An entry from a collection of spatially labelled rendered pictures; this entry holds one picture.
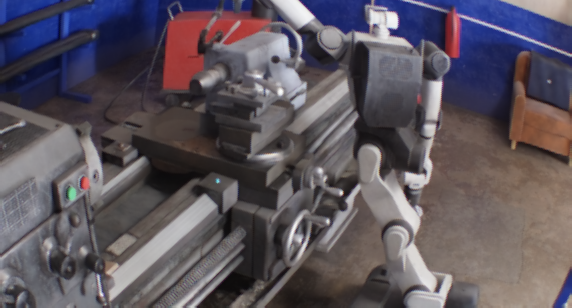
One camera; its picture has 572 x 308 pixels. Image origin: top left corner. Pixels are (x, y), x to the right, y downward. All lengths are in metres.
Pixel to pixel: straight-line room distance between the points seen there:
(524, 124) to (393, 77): 3.21
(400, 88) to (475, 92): 3.82
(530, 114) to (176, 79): 3.19
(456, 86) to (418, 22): 0.75
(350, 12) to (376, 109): 3.91
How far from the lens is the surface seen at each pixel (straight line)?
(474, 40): 5.65
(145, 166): 2.14
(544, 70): 5.19
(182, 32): 4.79
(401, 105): 2.04
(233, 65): 2.26
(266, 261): 2.03
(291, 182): 2.02
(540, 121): 5.02
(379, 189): 2.23
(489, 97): 5.78
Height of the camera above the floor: 1.79
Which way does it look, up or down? 25 degrees down
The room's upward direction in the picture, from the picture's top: 4 degrees clockwise
